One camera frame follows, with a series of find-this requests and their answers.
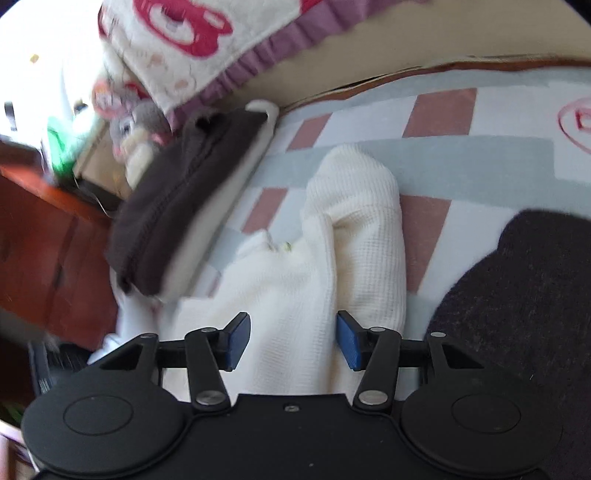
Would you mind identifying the grey rabbit plush toy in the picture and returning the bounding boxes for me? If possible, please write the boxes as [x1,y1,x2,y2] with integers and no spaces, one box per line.
[91,78,175,186]

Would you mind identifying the brown folded sweater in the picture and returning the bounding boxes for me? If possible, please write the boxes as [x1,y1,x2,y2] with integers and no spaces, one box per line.
[105,110,274,297]

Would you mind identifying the red-brown wooden drawer cabinet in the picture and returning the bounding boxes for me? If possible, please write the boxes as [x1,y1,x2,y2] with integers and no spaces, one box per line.
[0,138,126,340]

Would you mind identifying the green plastic bag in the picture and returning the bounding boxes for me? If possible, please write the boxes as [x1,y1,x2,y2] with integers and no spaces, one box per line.
[46,115,78,172]

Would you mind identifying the cream folded fleece garment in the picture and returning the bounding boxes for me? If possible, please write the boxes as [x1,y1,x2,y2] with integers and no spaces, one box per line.
[117,99,281,306]

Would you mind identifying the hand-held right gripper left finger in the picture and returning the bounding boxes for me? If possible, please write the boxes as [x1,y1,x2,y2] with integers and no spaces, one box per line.
[99,311,252,412]

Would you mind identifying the beige bed base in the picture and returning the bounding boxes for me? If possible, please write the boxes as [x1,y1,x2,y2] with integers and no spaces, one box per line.
[248,0,591,112]

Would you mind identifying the beige bedside cabinet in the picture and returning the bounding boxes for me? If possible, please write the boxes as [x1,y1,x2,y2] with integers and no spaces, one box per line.
[73,124,136,200]

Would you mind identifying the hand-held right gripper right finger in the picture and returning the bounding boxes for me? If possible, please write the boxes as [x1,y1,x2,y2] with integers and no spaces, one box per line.
[336,310,485,411]

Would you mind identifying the cream waffle-knit monster top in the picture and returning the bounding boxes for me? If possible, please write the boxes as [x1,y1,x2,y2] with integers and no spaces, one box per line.
[99,144,411,398]

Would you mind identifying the bear printed blanket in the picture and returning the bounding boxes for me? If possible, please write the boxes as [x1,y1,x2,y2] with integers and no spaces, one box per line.
[96,0,386,116]

